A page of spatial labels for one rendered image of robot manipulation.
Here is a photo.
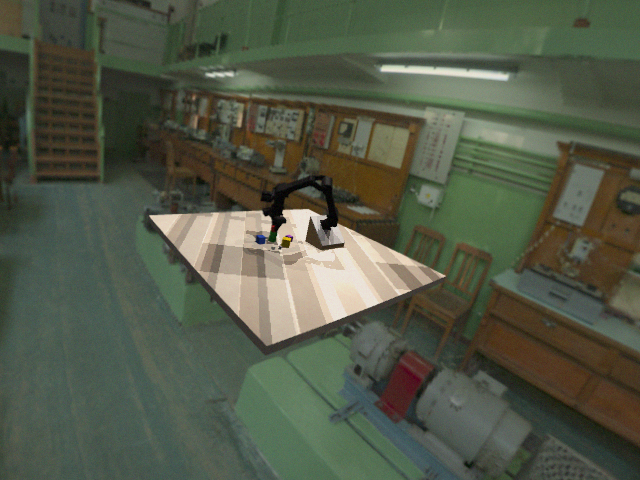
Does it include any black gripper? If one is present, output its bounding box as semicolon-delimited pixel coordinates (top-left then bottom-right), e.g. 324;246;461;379
269;203;286;232

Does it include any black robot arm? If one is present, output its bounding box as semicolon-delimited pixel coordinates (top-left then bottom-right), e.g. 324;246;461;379
261;175;338;230

